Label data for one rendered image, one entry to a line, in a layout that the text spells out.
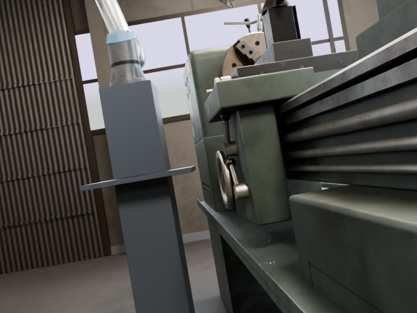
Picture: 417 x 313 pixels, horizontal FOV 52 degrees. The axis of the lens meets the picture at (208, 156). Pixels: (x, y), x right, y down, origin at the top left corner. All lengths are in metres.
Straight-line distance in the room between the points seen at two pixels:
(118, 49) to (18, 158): 3.01
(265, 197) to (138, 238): 0.80
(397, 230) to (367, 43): 0.37
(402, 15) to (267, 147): 0.44
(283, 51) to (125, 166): 0.80
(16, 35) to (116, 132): 3.25
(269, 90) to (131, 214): 0.88
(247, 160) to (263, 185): 0.07
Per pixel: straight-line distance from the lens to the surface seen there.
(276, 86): 0.93
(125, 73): 1.69
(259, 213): 0.94
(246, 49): 1.71
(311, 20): 4.55
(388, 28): 0.66
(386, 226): 0.43
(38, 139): 4.53
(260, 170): 0.94
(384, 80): 0.57
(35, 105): 4.57
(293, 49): 1.10
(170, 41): 4.40
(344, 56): 1.12
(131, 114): 1.63
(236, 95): 0.91
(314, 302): 0.64
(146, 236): 1.64
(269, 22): 1.15
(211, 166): 1.82
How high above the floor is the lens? 0.76
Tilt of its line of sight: 1 degrees up
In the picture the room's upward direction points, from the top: 10 degrees counter-clockwise
